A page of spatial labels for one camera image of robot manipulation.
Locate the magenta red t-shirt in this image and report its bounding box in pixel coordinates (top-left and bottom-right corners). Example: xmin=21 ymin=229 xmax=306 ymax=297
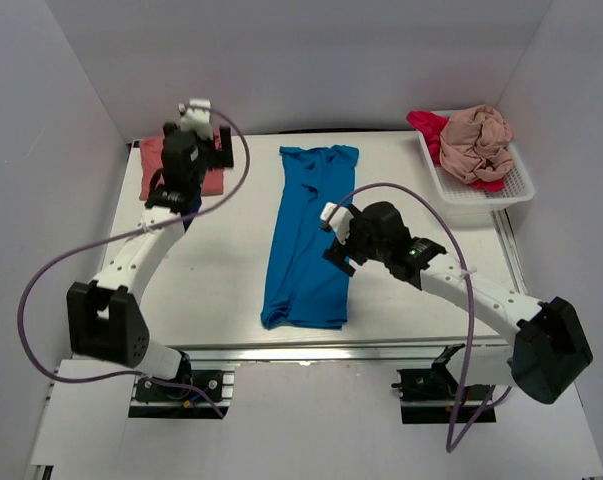
xmin=406 ymin=110 xmax=505 ymax=193

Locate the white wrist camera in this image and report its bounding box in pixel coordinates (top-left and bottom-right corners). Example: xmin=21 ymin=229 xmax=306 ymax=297
xmin=320 ymin=202 xmax=354 ymax=245
xmin=178 ymin=98 xmax=213 ymax=140

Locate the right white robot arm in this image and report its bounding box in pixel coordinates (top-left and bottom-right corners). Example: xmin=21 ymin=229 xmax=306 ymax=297
xmin=320 ymin=201 xmax=593 ymax=405

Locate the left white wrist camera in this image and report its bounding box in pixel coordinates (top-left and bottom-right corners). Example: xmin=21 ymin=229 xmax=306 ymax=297
xmin=178 ymin=98 xmax=213 ymax=140

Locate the beige crumpled t-shirt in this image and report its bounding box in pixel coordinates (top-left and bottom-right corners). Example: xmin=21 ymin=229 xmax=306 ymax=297
xmin=439 ymin=104 xmax=514 ymax=185

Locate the blue t-shirt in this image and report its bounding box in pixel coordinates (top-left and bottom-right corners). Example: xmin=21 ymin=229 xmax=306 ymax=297
xmin=260 ymin=145 xmax=359 ymax=330

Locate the aluminium table frame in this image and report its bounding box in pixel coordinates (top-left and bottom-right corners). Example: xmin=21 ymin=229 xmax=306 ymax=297
xmin=33 ymin=132 xmax=552 ymax=479

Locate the folded salmon pink t-shirt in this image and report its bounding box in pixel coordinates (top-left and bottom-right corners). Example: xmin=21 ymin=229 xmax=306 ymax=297
xmin=139 ymin=136 xmax=224 ymax=201

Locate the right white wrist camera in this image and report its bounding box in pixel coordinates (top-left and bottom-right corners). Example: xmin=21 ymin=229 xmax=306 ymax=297
xmin=320 ymin=202 xmax=354 ymax=245

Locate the white plastic basket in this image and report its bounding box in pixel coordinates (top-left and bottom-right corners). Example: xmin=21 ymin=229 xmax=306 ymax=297
xmin=417 ymin=132 xmax=535 ymax=218

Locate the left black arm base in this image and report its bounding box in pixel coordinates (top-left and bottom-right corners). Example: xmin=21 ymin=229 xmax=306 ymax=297
xmin=128 ymin=369 xmax=234 ymax=420

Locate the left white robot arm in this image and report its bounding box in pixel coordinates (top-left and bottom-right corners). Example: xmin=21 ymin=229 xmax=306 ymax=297
xmin=66 ymin=122 xmax=234 ymax=384

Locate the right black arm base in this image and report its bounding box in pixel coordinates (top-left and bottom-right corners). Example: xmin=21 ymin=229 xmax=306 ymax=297
xmin=391 ymin=360 xmax=496 ymax=425

